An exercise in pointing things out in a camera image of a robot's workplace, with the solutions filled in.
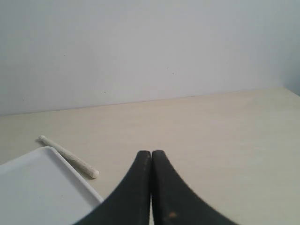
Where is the white drumstick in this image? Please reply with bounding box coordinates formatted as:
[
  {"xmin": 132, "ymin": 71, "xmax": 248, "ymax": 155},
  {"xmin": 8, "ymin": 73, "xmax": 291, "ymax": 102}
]
[{"xmin": 38, "ymin": 135, "xmax": 99, "ymax": 179}]

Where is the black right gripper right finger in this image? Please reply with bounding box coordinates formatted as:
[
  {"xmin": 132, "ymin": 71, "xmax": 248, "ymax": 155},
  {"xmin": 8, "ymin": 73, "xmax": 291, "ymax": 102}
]
[{"xmin": 151, "ymin": 150, "xmax": 236, "ymax": 225}]

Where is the white plastic tray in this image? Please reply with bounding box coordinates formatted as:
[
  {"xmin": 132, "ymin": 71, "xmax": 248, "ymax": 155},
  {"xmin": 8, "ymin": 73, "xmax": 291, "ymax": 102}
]
[{"xmin": 0, "ymin": 147, "xmax": 103, "ymax": 225}]

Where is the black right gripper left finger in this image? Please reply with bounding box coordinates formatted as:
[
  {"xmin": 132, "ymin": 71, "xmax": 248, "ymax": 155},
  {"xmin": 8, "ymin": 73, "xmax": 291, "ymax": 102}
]
[{"xmin": 79, "ymin": 150, "xmax": 151, "ymax": 225}]

